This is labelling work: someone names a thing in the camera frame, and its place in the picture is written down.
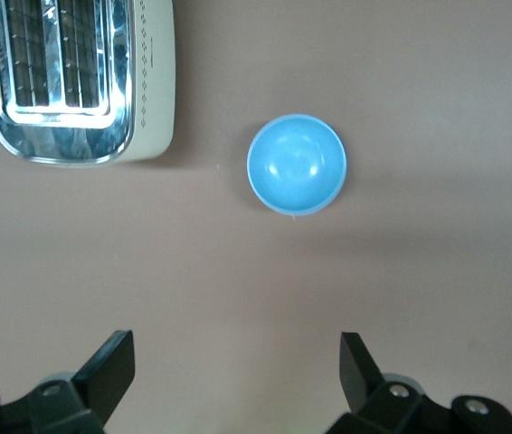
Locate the beige chrome two-slot toaster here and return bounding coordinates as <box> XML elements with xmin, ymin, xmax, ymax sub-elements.
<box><xmin>0</xmin><ymin>0</ymin><xmax>176</xmax><ymax>167</ymax></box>

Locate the blue bowl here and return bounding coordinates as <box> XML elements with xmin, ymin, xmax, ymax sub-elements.
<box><xmin>245</xmin><ymin>113</ymin><xmax>348</xmax><ymax>215</ymax></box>

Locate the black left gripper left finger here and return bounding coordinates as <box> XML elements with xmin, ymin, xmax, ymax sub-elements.
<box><xmin>0</xmin><ymin>329</ymin><xmax>136</xmax><ymax>434</ymax></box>

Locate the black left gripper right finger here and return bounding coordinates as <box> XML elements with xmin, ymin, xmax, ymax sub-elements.
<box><xmin>326</xmin><ymin>332</ymin><xmax>512</xmax><ymax>434</ymax></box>

